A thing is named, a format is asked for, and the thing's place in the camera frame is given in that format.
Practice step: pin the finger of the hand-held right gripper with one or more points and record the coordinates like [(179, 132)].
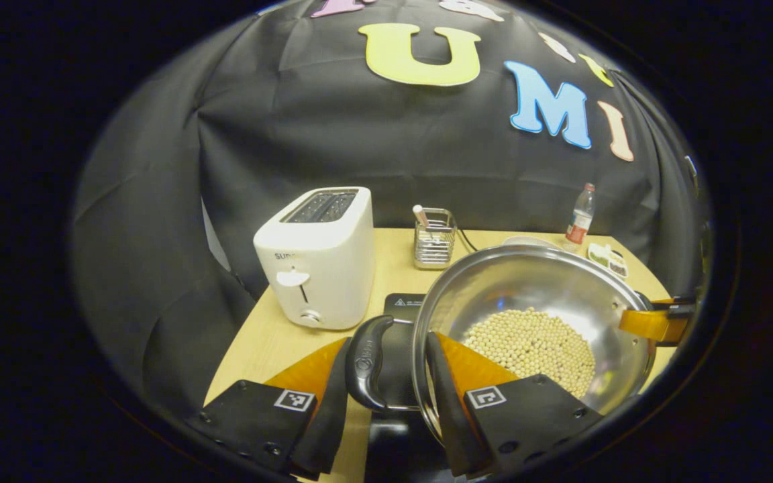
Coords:
[(655, 325), (675, 306)]

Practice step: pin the black backdrop cloth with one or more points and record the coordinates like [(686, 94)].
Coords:
[(427, 147)]

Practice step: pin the small white food packet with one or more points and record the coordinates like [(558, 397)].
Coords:
[(608, 260)]

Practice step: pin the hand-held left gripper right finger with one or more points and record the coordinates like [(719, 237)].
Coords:
[(450, 429)]

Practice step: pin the black induction cooktop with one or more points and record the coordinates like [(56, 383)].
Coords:
[(403, 307)]

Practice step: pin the pile of soybeans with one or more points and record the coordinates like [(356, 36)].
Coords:
[(534, 342)]

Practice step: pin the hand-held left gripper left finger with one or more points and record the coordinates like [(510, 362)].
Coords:
[(329, 429)]

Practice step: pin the white toaster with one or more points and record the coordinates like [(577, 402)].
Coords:
[(323, 268)]

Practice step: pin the clear bottle with red label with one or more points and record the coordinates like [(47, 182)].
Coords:
[(580, 221)]

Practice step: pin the white pink-tipped utensil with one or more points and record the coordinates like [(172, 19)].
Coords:
[(421, 216)]

